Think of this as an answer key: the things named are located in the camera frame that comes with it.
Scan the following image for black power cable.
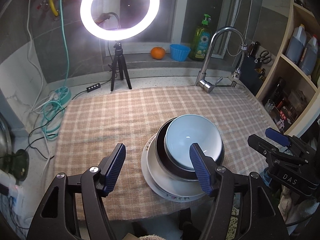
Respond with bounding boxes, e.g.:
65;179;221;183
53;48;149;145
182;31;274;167
27;90;88;159

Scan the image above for metal bead chain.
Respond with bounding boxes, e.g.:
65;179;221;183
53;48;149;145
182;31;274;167
225;0;254;57

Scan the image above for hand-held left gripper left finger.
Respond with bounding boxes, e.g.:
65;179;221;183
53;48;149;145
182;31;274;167
26;143;126;240

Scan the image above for dark bottle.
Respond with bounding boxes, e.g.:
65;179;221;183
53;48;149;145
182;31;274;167
271;77;287;105

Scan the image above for black scissors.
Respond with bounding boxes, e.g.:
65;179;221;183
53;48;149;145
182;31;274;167
254;50;272;64

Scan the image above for metal pot lid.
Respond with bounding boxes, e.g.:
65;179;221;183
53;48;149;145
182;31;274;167
0;112;13;167

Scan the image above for green dish soap bottle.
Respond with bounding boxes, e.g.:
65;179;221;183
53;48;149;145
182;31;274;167
189;14;212;62

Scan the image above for checked table cloth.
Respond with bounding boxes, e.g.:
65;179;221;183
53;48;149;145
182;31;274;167
54;85;280;222

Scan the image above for dark printed box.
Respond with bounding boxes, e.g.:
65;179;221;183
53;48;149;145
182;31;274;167
276;105;297;133

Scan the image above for chrome faucet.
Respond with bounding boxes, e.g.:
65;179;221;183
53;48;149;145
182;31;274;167
195;26;247;93

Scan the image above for ring light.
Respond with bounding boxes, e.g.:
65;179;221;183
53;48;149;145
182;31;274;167
80;0;160;42

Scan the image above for light blue bowl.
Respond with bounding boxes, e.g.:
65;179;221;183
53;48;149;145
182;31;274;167
164;114;223;170

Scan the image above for teal cable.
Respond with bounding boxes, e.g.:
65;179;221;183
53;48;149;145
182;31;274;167
41;0;73;140

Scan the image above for wooden shelf unit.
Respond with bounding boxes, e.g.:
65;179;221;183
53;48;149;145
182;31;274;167
255;0;320;137

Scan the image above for black gooseneck phone clamp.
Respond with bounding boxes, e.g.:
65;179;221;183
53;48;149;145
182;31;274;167
96;12;122;30

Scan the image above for large steel bowl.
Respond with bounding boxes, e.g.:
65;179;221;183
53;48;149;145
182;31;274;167
155;120;225;182

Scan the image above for leopard print cloth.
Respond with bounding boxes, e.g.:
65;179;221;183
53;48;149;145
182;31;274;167
226;206;243;240

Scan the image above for orange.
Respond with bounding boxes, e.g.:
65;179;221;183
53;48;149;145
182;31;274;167
150;46;166;60

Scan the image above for person's right hand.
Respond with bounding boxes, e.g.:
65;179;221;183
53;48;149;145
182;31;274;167
278;187;320;227

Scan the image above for blue ribbed cup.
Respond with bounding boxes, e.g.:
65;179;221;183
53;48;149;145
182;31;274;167
170;44;191;62

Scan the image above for dark green round stand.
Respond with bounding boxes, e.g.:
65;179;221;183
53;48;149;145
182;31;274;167
0;149;29;182

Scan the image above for dark blue knife block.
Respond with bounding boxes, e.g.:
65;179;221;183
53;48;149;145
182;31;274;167
242;54;269;97

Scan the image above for white window frame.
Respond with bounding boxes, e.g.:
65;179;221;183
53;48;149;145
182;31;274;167
100;0;250;58

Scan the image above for white power strip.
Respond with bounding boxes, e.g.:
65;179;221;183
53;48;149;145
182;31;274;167
0;171;24;203

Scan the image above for flexible metal sprayer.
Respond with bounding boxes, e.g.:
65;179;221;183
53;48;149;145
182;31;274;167
230;47;247;80

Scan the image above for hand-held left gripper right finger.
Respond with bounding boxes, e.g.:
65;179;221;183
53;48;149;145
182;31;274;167
189;142;292;240

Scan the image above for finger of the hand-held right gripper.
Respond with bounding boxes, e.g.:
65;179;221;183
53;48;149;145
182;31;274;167
265;127;317;158
247;134;309;167

